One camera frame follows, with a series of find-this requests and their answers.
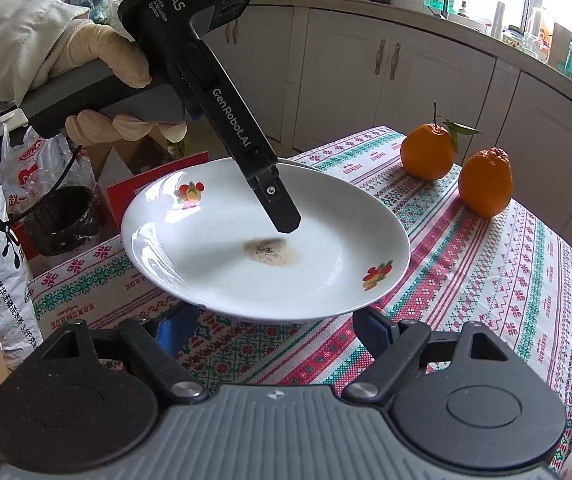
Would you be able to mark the clear plastic bottle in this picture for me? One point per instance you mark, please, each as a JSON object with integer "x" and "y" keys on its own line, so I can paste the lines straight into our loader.
{"x": 543, "y": 20}

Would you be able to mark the white red-print plastic bag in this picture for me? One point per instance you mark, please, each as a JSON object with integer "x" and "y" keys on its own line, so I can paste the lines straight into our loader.
{"x": 30, "y": 170}

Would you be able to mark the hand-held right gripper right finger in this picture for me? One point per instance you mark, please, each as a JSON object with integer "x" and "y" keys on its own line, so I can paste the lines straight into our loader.
{"x": 373, "y": 332}

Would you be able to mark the open brown cardboard box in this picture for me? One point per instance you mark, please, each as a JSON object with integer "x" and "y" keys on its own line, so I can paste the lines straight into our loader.
{"x": 115, "y": 160}

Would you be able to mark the beige kitchen countertop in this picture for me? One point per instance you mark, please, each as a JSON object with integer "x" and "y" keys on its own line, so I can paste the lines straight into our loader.
{"x": 466, "y": 32}

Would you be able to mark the red cardboard box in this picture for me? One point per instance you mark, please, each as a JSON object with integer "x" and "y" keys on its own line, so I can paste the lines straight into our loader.
{"x": 125, "y": 195}

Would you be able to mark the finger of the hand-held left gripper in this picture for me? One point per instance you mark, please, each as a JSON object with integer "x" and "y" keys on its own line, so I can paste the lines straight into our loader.
{"x": 281, "y": 210}

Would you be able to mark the stack of clear cups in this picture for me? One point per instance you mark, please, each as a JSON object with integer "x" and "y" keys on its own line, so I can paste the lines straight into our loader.
{"x": 499, "y": 20}

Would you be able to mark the clear glass pitcher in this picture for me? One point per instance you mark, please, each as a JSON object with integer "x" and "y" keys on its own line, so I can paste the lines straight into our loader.
{"x": 536, "y": 45}

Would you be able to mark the person's left hand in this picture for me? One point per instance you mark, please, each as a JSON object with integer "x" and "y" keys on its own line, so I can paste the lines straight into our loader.
{"x": 95, "y": 45}

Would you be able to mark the black trash bin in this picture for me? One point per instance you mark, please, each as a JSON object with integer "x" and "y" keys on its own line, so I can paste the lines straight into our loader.
{"x": 60, "y": 225}

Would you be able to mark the bumpy orange without leaf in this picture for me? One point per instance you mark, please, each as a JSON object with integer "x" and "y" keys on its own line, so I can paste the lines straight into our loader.
{"x": 486, "y": 185}

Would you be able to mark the stained white fruit-print plate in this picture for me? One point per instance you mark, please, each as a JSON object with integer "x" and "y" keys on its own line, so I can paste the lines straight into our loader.
{"x": 316, "y": 260}

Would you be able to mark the patterned red green tablecloth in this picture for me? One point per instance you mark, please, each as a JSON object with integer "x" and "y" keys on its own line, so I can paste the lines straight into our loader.
{"x": 466, "y": 280}

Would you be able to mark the glass jar with floral lid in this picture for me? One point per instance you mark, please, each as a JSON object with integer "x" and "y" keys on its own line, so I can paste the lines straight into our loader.
{"x": 513, "y": 37}

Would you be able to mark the orange with green leaf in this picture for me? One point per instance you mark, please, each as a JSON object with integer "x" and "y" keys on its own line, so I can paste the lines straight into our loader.
{"x": 426, "y": 152}

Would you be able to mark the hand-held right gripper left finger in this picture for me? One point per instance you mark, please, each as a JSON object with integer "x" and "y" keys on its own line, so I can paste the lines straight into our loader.
{"x": 178, "y": 330}

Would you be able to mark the white kitchen base cabinets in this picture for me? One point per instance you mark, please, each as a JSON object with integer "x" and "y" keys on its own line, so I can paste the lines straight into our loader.
{"x": 441, "y": 90}

